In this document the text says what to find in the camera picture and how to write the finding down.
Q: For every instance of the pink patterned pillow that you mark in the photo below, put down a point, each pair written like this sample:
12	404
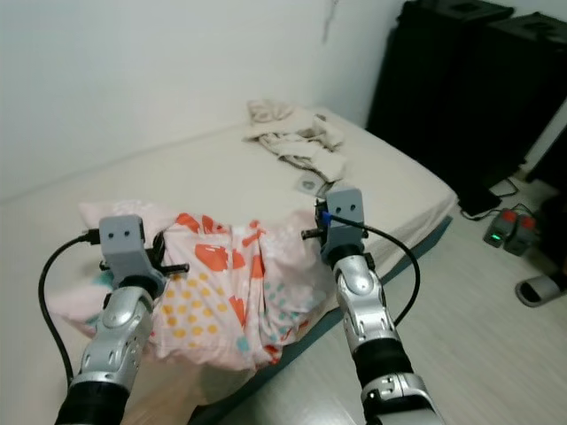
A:
230	292

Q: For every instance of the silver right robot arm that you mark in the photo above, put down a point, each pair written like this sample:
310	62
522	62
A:
368	310

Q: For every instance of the small flat packet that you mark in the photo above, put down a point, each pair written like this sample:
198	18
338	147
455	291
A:
313	184

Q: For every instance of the white bed mattress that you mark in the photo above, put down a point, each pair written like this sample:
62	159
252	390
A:
186	177

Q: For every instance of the beige crumpled clothes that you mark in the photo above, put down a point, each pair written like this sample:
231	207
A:
297	137

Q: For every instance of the flat black device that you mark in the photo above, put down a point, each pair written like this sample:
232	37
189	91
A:
478	203

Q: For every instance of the grey charger with green light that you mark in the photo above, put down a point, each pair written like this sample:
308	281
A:
498	230

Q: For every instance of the tall black case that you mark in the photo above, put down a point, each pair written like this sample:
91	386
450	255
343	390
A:
532	71
434	88

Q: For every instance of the grey charger with red top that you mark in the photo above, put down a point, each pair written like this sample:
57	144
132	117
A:
524	237

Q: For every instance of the grey slipper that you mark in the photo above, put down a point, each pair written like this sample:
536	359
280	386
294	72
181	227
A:
540	290

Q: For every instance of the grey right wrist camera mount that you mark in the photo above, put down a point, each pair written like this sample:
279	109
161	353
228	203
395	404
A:
345	214

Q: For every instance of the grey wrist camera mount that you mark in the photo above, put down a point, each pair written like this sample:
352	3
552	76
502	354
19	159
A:
345	214
122	243

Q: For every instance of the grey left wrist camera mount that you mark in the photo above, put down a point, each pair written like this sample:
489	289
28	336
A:
122	243

